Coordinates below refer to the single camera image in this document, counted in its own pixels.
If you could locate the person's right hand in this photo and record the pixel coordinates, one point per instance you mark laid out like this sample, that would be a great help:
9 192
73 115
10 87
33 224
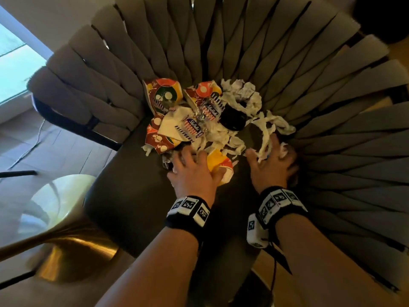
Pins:
271 172

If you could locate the person's left hand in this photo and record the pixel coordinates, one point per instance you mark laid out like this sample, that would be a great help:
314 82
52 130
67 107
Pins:
193 180

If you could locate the person's right thumb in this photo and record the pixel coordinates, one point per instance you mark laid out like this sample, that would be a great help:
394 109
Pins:
253 158

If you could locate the person's left middle finger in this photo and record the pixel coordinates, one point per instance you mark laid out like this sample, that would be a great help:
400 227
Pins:
188 155

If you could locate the person's left thumb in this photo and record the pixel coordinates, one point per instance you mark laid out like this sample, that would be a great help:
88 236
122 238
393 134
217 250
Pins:
219 177

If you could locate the crushed yellow red paper cup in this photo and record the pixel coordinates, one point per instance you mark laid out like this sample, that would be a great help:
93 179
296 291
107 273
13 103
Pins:
220 159

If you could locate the long torn white tissue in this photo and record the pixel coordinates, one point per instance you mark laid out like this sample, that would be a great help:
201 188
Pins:
266 131

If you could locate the person's left forearm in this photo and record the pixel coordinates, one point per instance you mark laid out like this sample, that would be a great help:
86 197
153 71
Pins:
153 271

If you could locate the person's right forearm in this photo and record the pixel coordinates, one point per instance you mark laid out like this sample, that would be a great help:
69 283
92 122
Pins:
322 268

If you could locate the crushed white striped paper cup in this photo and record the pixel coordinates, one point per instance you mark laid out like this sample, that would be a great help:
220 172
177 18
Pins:
180 124

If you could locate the scattered white tissue shreds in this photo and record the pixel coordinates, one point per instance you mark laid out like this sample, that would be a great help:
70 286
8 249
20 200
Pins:
220 139

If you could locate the black round lid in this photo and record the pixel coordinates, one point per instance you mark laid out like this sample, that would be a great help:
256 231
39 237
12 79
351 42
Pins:
232 118

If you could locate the black marker wristband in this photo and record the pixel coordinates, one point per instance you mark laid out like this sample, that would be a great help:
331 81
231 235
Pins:
278 201
188 212

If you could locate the crushed orange dot paper cup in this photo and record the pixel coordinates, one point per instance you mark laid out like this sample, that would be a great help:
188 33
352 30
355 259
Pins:
204 95

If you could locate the crumpled white tissue wad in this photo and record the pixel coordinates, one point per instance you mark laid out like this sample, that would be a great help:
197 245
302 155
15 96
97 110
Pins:
242 94

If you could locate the black metal bar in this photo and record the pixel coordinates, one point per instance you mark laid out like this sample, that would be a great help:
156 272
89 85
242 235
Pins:
17 173
16 280

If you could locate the dark round object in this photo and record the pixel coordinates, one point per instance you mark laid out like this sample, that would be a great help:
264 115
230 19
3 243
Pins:
383 17

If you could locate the window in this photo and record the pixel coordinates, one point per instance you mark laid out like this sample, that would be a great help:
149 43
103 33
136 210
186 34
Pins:
16 67

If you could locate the white wrist camera unit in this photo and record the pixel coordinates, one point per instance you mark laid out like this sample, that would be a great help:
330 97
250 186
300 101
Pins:
256 231

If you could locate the gold pedestal table base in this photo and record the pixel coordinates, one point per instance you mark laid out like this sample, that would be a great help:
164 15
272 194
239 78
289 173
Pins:
64 239

